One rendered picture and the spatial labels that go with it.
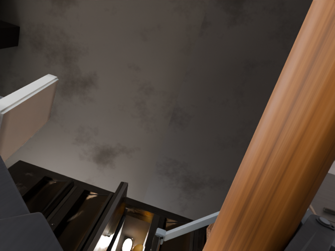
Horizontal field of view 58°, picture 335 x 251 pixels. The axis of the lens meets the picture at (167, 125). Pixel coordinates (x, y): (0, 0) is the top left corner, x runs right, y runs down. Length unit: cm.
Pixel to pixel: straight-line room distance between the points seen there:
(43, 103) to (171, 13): 284
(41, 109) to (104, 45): 299
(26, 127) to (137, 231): 187
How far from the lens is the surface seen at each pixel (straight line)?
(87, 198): 193
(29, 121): 17
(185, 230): 117
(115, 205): 163
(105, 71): 320
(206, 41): 297
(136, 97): 317
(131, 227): 201
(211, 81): 302
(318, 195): 167
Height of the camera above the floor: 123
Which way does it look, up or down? 1 degrees up
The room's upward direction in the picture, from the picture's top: 71 degrees counter-clockwise
